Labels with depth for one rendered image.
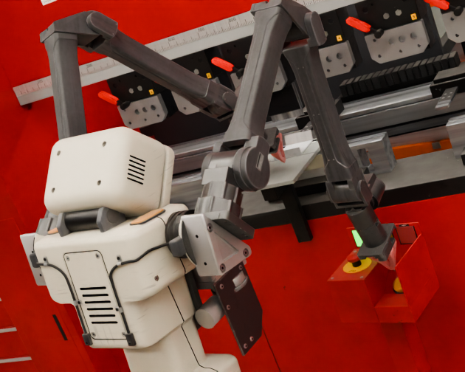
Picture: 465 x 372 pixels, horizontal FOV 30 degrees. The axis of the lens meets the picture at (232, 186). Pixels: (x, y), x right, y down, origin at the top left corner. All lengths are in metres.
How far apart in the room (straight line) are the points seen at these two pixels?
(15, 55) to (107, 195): 1.30
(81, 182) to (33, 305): 1.36
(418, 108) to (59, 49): 1.11
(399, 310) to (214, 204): 0.71
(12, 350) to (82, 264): 2.10
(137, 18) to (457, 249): 1.08
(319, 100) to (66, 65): 0.55
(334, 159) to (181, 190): 0.87
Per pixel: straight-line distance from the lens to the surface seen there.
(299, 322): 2.54
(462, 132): 2.26
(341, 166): 1.85
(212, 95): 2.07
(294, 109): 2.38
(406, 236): 2.11
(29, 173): 2.77
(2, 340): 3.65
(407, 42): 2.19
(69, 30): 1.91
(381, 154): 2.33
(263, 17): 1.71
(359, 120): 2.60
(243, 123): 1.57
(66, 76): 1.88
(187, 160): 2.88
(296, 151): 2.33
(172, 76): 2.03
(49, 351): 2.96
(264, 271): 2.48
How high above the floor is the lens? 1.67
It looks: 17 degrees down
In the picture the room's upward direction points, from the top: 22 degrees counter-clockwise
